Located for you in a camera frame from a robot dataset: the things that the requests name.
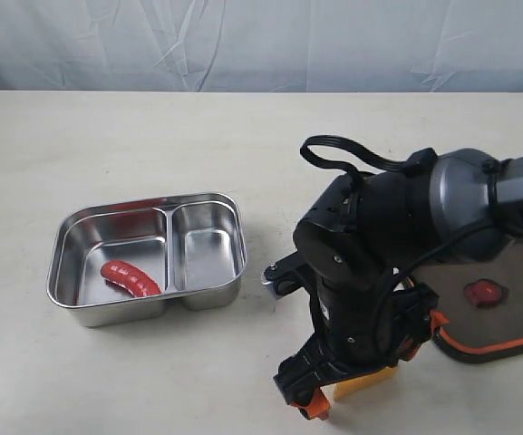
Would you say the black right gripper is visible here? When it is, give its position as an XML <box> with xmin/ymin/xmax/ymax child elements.
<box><xmin>274</xmin><ymin>266</ymin><xmax>450</xmax><ymax>420</ymax></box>

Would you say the yellow toy cheese wedge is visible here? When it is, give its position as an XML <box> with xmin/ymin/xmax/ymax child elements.
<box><xmin>334</xmin><ymin>366</ymin><xmax>399</xmax><ymax>402</ymax></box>

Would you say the dark lid with orange seal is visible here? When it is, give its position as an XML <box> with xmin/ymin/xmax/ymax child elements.
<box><xmin>402</xmin><ymin>229</ymin><xmax>523</xmax><ymax>364</ymax></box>

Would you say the red toy sausage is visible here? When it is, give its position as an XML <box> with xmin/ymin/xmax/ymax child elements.
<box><xmin>100</xmin><ymin>260</ymin><xmax>161</xmax><ymax>297</ymax></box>

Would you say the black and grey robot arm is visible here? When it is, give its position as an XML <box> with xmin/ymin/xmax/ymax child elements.
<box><xmin>264</xmin><ymin>149</ymin><xmax>523</xmax><ymax>420</ymax></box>

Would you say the steel two-compartment lunch box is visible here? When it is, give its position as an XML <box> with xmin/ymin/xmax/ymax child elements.
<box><xmin>47</xmin><ymin>192</ymin><xmax>247</xmax><ymax>327</ymax></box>

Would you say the grey-blue wrinkled backdrop cloth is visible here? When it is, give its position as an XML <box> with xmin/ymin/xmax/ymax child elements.
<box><xmin>0</xmin><ymin>1</ymin><xmax>523</xmax><ymax>92</ymax></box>

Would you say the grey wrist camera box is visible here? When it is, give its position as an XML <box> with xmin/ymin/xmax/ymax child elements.
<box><xmin>262</xmin><ymin>251</ymin><xmax>311</xmax><ymax>299</ymax></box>

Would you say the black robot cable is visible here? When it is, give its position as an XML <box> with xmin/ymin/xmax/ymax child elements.
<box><xmin>299</xmin><ymin>134</ymin><xmax>430</xmax><ymax>187</ymax></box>

